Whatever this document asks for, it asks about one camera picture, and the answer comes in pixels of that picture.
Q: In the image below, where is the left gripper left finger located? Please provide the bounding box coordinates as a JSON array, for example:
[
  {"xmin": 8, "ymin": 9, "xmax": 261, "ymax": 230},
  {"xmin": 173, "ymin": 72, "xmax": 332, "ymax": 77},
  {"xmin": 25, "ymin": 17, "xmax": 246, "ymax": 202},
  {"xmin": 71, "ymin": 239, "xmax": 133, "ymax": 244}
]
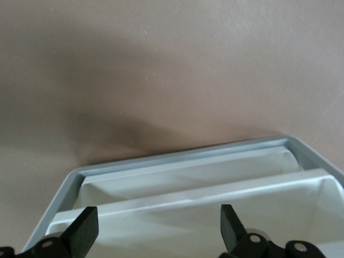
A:
[{"xmin": 0, "ymin": 206, "xmax": 100, "ymax": 258}]

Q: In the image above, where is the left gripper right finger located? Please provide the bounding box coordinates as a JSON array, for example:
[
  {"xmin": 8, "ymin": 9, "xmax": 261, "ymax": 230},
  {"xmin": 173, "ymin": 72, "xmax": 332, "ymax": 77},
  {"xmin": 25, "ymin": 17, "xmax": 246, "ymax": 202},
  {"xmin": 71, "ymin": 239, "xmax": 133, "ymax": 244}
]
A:
[{"xmin": 218, "ymin": 204, "xmax": 326, "ymax": 258}]

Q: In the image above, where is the white plastic drawer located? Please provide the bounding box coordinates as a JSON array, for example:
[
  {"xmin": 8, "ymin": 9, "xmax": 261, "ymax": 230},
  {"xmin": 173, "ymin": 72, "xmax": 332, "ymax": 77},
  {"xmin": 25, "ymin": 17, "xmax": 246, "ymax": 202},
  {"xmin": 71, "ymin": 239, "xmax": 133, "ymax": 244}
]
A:
[
  {"xmin": 45, "ymin": 168, "xmax": 344, "ymax": 258},
  {"xmin": 77, "ymin": 147, "xmax": 300, "ymax": 211}
]

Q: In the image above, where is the white drawer cabinet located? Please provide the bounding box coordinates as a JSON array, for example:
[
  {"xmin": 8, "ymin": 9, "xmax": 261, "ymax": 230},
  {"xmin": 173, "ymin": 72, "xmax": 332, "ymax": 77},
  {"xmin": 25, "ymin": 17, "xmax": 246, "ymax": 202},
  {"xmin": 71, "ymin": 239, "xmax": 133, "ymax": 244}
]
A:
[{"xmin": 23, "ymin": 134, "xmax": 344, "ymax": 258}]

